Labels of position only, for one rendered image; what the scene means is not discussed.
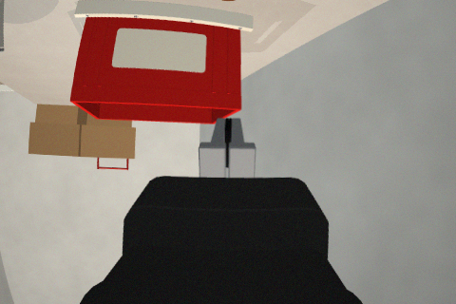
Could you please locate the red plastic crate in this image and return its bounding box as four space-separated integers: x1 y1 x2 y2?
70 17 241 124

